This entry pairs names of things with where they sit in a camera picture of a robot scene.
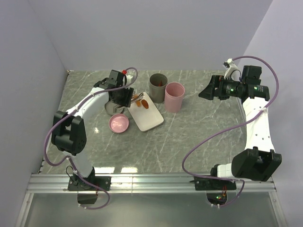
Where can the metal tongs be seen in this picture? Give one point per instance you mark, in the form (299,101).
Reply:
(120,107)

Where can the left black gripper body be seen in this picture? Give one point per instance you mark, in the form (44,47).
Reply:
(123,97)

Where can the pink round lid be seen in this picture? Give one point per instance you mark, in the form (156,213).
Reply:
(118,123)

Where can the grey round lid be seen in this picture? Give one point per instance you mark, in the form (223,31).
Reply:
(112,108)

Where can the grey cylindrical container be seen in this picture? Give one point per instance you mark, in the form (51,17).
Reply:
(157,94)

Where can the aluminium rail frame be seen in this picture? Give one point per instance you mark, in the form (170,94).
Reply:
(149,200)

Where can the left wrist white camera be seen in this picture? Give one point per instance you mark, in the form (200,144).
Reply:
(128,78)

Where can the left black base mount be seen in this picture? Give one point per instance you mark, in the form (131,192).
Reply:
(101,183)

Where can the white rectangular plate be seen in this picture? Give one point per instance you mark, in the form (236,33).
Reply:
(146,119)

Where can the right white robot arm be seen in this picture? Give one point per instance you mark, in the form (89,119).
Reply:
(258,161)

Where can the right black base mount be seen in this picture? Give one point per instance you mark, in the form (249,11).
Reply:
(205,184)

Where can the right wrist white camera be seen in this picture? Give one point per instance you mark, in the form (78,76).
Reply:
(230,67)

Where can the wrist white camera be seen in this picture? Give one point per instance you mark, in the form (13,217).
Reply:
(230,67)
(128,78)

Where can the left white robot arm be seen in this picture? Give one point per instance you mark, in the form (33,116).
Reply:
(68,132)

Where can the fried chicken piece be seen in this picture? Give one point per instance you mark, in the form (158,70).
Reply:
(140,101)

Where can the pink cylindrical container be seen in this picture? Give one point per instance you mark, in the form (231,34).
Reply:
(174,94)

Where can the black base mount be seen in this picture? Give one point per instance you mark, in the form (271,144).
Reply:
(205,184)
(101,183)

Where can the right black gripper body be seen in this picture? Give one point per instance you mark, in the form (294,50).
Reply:
(227,88)

